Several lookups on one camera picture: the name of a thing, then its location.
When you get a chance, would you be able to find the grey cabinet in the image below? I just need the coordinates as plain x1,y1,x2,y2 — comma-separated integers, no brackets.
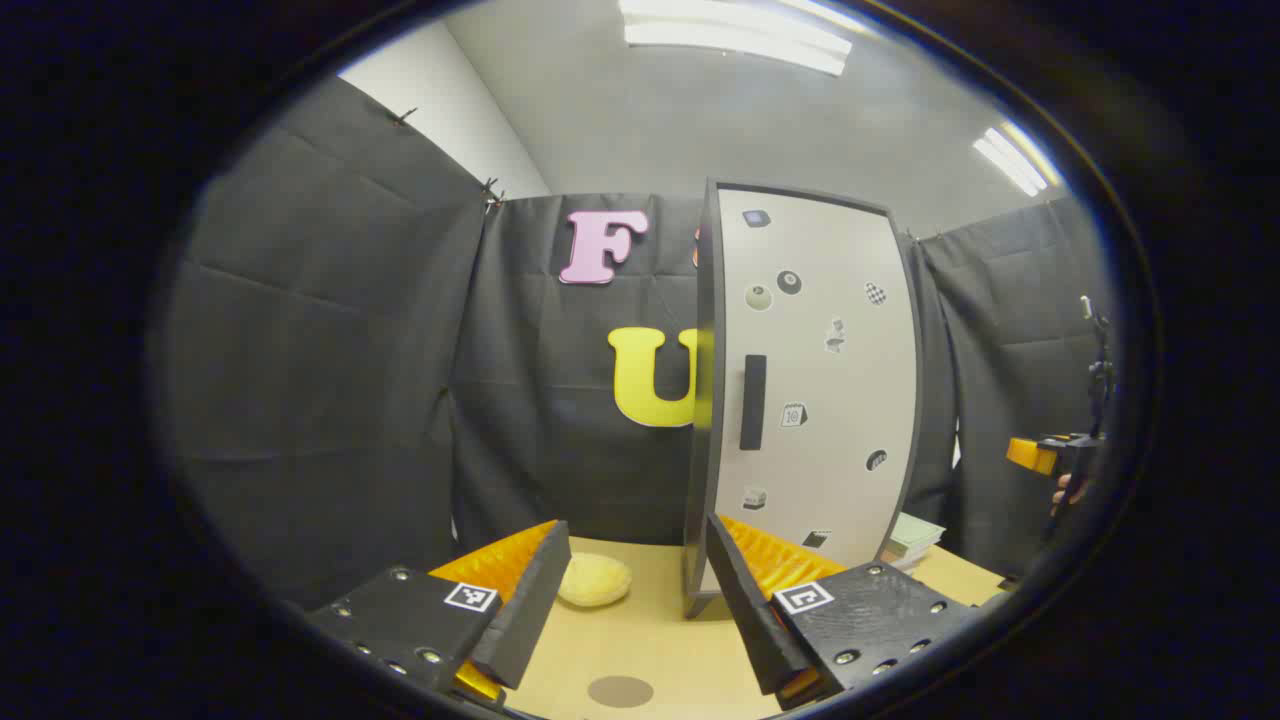
683,178,726,619

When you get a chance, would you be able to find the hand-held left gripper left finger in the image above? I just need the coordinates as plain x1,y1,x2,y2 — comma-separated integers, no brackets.
305,518,573,706

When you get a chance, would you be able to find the beige bread roll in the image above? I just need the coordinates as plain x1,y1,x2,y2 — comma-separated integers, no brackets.
557,553,634,608

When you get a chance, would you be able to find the ceiling light panel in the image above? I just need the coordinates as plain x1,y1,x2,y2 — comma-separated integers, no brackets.
972,120,1051,198
618,0,854,78

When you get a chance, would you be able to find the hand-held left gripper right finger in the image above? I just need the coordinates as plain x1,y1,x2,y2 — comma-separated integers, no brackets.
705,512,986,711

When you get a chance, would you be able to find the grey cabinet door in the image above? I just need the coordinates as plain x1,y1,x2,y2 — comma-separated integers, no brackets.
700,183,923,593

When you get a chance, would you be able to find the round brown coaster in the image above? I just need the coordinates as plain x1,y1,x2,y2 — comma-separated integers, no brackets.
587,675,655,709

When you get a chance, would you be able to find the black cabinet door handle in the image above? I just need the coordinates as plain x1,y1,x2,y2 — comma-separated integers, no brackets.
739,354,769,452

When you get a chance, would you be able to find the black backdrop cloth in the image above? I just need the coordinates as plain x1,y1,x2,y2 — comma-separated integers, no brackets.
160,75,1111,611

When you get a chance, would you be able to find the pale green book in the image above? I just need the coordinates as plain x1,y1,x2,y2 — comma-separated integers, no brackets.
888,512,947,558

